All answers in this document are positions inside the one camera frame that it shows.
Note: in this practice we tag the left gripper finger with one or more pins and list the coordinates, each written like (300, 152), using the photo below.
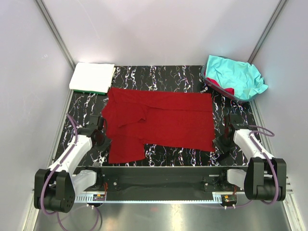
(107, 142)
(101, 148)

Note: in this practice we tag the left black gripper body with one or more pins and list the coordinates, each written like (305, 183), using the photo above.
(102, 138)

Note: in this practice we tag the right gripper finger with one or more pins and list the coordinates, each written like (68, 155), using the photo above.
(216, 142)
(224, 151)

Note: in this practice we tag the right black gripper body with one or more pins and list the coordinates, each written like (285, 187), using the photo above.
(226, 142)

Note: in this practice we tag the red t shirt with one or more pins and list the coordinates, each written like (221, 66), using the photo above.
(172, 119)

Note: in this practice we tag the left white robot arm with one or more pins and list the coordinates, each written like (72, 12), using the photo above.
(56, 187)

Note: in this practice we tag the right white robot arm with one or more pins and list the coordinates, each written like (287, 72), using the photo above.
(265, 177)

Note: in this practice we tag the crimson t shirt in basket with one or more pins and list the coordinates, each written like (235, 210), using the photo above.
(228, 90)

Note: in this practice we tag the folded white t shirt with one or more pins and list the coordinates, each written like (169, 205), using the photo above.
(92, 77)

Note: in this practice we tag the teal t shirt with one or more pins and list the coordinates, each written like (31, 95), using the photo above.
(243, 77)

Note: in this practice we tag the left cable duct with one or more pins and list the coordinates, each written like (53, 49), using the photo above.
(90, 198)

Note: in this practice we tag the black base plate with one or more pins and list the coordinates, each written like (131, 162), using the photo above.
(163, 184)

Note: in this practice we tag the aluminium cross rail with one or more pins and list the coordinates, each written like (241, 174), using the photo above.
(289, 188)

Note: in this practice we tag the right aluminium frame post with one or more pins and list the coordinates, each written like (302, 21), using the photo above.
(269, 26)

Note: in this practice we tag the aluminium frame post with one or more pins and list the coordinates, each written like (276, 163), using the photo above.
(269, 26)
(55, 32)

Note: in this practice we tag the left aluminium frame post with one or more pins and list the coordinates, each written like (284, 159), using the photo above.
(55, 32)

